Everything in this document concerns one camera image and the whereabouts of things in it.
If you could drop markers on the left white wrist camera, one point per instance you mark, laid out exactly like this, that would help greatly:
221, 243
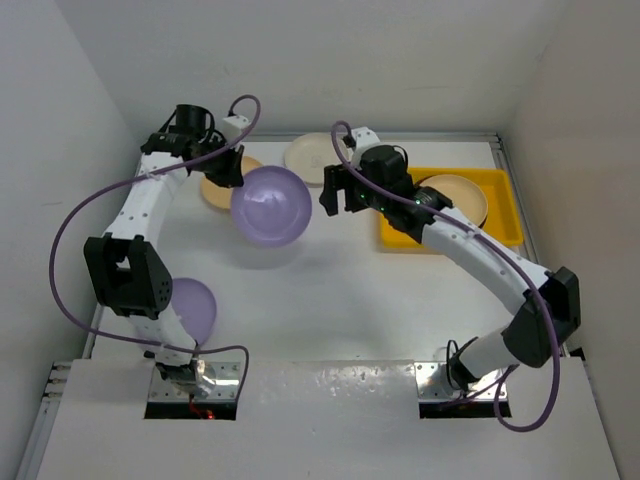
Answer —
233, 126

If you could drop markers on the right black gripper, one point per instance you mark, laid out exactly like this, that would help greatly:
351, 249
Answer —
336, 179

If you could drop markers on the cream white plate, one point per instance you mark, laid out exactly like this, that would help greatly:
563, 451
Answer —
308, 155

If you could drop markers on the orange plate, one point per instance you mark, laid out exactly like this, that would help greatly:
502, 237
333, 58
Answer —
219, 197
465, 195

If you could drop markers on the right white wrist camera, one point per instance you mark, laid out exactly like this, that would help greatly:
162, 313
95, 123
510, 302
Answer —
364, 139

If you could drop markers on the purple plate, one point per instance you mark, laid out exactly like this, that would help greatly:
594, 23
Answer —
273, 208
196, 306

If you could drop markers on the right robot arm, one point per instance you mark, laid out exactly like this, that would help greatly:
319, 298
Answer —
545, 305

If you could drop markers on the metal base plate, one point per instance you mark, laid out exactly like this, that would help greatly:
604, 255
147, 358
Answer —
433, 387
222, 382

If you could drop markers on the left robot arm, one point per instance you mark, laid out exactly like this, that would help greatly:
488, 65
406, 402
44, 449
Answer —
127, 273

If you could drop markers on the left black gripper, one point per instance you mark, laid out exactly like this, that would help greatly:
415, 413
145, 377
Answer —
230, 174

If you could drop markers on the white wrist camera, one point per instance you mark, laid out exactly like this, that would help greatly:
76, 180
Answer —
233, 126
364, 139

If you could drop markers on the yellow plastic bin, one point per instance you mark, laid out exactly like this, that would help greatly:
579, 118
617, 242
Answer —
503, 222

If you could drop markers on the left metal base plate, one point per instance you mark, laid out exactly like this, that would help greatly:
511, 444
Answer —
222, 382

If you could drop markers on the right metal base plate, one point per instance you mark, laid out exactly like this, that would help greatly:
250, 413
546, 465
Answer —
433, 387

